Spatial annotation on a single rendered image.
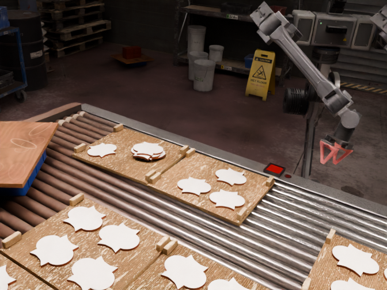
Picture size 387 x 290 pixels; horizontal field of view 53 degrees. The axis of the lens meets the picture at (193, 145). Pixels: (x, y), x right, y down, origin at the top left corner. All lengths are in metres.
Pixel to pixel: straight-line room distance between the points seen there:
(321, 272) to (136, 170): 0.83
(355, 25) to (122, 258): 1.54
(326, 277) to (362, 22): 1.29
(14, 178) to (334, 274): 1.11
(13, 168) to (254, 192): 0.91
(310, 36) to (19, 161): 1.46
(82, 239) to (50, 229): 0.12
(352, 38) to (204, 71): 3.30
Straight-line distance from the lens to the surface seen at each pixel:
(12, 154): 1.66
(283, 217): 1.53
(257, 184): 1.65
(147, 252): 1.28
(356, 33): 2.15
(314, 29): 2.10
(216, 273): 1.24
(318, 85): 1.46
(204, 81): 5.28
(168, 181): 1.61
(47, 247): 1.33
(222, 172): 1.67
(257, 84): 5.21
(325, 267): 1.34
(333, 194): 1.73
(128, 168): 1.69
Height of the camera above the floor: 1.82
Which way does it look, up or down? 28 degrees down
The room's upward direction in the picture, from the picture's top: 4 degrees clockwise
